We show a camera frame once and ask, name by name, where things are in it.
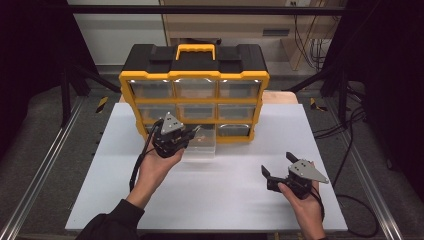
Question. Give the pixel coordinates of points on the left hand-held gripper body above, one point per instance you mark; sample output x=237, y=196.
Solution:
x=170, y=124

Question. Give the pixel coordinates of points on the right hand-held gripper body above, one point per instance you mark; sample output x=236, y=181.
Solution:
x=305, y=171

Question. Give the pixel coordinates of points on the transparent plastic drawer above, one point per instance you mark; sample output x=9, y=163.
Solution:
x=205, y=146

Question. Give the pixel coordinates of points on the yellow black organizer cabinet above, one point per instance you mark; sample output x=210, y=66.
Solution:
x=195, y=75

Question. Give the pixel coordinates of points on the person's right hand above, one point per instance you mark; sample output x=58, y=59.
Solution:
x=308, y=210

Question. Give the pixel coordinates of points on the person's left hand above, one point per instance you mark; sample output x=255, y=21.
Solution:
x=153, y=170

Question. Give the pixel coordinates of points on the set of clear drawers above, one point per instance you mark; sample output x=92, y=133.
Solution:
x=151, y=89

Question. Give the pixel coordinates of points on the yellow black tape marker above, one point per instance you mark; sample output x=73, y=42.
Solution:
x=314, y=104
x=102, y=104

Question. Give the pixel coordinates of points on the wooden board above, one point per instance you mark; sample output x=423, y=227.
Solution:
x=280, y=97

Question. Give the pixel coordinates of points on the black metal stand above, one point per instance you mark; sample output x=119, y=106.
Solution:
x=342, y=96
x=65, y=96

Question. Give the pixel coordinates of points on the black horizontal bar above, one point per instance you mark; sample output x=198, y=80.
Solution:
x=200, y=10

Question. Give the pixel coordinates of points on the black curtain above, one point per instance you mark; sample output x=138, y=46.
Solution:
x=30, y=66
x=390, y=83

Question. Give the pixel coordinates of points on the aluminium floor rail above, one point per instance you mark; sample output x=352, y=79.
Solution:
x=366, y=173
x=40, y=166

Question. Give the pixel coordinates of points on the white wall socket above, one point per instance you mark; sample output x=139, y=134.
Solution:
x=296, y=3

